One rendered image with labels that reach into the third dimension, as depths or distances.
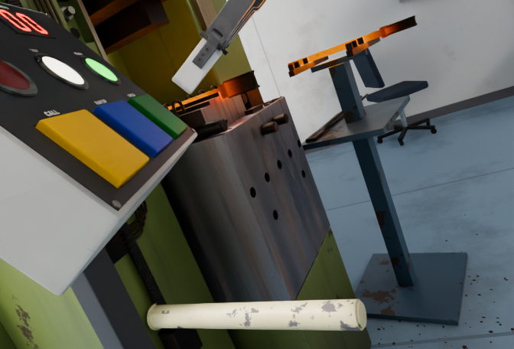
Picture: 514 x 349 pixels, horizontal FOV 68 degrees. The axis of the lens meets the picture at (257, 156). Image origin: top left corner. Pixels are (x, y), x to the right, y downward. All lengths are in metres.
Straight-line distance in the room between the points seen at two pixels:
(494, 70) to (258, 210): 3.37
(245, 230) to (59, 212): 0.66
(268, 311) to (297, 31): 3.40
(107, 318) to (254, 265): 0.50
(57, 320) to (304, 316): 0.56
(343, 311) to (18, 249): 0.46
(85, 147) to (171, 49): 1.03
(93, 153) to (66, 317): 0.67
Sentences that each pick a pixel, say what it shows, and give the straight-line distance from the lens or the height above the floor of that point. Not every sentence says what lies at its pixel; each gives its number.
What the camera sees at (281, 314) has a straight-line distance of 0.68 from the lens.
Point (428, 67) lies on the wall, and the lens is 3.91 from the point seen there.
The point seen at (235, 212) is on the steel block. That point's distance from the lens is 0.89.
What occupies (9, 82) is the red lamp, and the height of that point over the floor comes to 1.08.
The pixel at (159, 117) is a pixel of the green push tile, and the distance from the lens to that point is 0.50.
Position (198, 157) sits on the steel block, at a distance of 0.88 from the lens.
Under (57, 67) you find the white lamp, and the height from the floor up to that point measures 1.09.
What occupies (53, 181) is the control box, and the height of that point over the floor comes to 1.00.
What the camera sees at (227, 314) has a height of 0.64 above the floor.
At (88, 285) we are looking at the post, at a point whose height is 0.86.
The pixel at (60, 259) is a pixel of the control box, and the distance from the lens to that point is 0.31.
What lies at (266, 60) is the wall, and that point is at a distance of 3.97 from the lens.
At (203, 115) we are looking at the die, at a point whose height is 0.97.
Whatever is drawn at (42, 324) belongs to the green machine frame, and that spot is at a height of 0.66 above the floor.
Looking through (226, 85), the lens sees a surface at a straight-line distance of 0.97.
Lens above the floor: 1.02
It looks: 12 degrees down
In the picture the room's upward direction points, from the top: 21 degrees counter-clockwise
